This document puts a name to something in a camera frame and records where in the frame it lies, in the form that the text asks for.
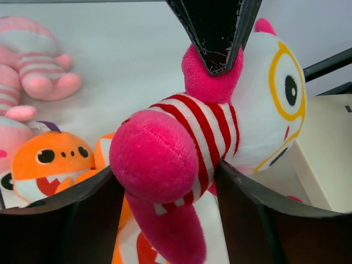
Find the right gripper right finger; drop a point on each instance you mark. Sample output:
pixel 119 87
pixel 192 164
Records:
pixel 217 28

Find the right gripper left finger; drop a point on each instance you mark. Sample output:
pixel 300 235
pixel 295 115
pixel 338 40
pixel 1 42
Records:
pixel 79 225

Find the magenta plush with yellow glasses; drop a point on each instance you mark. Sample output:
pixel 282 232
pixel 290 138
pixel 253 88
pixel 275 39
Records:
pixel 165 156

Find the light pink plush with face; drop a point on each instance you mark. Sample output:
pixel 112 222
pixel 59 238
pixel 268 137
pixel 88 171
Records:
pixel 13 136

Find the light pink plush back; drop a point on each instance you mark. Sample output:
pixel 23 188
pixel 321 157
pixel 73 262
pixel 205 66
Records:
pixel 31 61

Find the beige three-tier shelf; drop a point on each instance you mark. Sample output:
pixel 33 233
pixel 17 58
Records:
pixel 317 168

